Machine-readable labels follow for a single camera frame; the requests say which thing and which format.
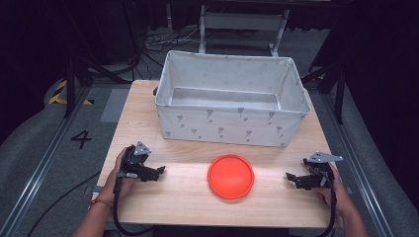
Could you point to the person's right hand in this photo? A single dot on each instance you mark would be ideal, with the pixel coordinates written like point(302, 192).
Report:
point(339, 194)

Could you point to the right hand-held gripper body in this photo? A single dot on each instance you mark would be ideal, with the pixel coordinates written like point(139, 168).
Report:
point(318, 171)

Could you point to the grey metal stand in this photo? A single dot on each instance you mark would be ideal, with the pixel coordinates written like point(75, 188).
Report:
point(242, 26)

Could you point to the black tripod stand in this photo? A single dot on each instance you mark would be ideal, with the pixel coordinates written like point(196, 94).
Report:
point(82, 69)
point(329, 82)

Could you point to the person's left hand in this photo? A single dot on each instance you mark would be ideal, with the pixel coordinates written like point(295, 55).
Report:
point(121, 181)

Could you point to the yellow black hazard tape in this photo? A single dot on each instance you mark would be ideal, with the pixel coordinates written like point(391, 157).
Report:
point(64, 95)

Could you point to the white fabric storage box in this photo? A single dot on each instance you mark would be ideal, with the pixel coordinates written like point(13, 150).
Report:
point(230, 98)

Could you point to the red round plate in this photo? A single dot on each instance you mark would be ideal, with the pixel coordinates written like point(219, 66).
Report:
point(231, 176)

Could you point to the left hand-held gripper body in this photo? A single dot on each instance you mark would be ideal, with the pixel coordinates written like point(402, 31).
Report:
point(133, 161)

